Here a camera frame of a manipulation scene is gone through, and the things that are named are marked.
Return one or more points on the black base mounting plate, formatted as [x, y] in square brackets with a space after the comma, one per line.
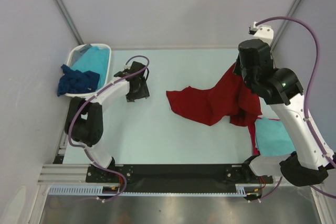
[178, 175]

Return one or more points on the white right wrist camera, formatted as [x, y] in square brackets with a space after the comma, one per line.
[263, 32]

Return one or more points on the turquoise t shirt in basket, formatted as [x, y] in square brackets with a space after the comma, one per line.
[97, 60]

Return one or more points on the light blue folded t shirt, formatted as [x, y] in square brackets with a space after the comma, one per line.
[284, 144]

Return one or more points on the white laundry basket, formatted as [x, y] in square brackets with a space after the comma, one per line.
[69, 63]

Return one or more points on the navy blue t shirt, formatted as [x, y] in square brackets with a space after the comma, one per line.
[77, 82]

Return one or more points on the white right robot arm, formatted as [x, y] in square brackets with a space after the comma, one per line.
[283, 92]

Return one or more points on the white slotted cable duct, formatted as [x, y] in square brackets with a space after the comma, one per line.
[109, 191]

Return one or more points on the pink folded t shirt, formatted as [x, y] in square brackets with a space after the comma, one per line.
[253, 137]

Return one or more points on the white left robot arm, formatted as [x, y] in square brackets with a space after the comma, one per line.
[84, 122]

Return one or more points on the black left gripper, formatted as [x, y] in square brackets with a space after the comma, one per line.
[144, 93]

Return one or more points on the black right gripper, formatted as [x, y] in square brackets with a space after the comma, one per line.
[237, 70]

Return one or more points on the aluminium frame rail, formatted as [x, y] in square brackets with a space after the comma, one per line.
[63, 174]

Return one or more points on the red t shirt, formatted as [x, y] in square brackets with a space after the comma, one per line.
[229, 97]

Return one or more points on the grey t shirt in basket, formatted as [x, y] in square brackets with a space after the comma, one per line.
[78, 53]

